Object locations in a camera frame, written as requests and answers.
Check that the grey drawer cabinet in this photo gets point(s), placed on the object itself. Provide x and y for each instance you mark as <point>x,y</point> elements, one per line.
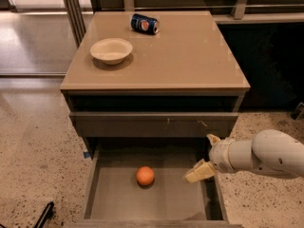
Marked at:
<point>185,68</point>

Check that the white paper bowl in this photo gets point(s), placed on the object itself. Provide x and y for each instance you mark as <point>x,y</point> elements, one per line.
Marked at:
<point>111,51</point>

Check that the orange fruit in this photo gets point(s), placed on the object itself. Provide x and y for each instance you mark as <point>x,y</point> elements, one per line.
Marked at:
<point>145,175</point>

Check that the blue pepsi soda can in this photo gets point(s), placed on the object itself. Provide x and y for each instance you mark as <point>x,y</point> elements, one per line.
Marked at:
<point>144,24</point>

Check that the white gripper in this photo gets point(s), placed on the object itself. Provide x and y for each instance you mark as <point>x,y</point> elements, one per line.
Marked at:
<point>219,156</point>

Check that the dark object at right floor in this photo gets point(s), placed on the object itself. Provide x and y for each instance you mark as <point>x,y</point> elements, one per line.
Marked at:
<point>298,111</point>

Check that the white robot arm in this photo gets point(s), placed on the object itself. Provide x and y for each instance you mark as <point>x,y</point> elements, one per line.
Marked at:
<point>269,153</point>

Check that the blue tape piece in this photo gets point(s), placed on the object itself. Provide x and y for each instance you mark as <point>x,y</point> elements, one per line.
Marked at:
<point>86,155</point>

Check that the black object on floor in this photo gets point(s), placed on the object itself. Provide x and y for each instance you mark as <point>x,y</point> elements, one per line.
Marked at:
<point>46,214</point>

